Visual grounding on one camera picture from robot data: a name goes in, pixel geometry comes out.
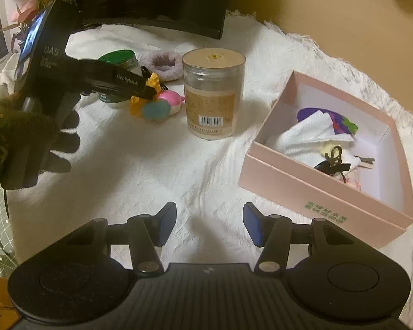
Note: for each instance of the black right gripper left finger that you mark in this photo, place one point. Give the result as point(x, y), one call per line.
point(147, 232)

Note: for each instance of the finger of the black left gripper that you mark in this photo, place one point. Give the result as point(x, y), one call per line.
point(109, 79)

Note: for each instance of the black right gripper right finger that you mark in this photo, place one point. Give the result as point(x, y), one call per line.
point(273, 235)

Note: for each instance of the yellow hair bow tie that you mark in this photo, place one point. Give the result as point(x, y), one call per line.
point(151, 91)

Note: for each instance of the pink teal plush toy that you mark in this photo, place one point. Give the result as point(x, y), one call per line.
point(167, 104)

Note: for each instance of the purple felt eggplant sponge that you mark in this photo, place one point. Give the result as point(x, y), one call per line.
point(341, 124)

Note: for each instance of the camouflage sleeve left forearm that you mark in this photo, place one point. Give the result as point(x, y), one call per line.
point(17, 128)

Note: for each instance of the black gloved left hand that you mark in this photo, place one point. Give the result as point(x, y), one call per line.
point(26, 162)

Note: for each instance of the potted plant with red leaves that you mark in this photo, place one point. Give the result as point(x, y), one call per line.
point(22, 19)

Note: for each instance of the white fringed table cloth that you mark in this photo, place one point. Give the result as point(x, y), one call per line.
point(126, 165)

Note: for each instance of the lilac fuzzy scrunchie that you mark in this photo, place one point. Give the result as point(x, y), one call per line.
point(167, 65)

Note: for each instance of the black bow hair clip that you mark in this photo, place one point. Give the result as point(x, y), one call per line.
point(333, 163)

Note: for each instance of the folded white towel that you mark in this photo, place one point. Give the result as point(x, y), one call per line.
point(308, 141)

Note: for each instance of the pink cardboard box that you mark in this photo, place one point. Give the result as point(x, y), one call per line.
point(378, 212)

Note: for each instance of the tan lid clear jar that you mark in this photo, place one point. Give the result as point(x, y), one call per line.
point(213, 82)

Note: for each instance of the metal hair clip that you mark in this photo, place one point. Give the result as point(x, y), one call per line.
point(366, 162)

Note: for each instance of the black monitor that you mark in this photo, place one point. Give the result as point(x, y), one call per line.
point(201, 17)

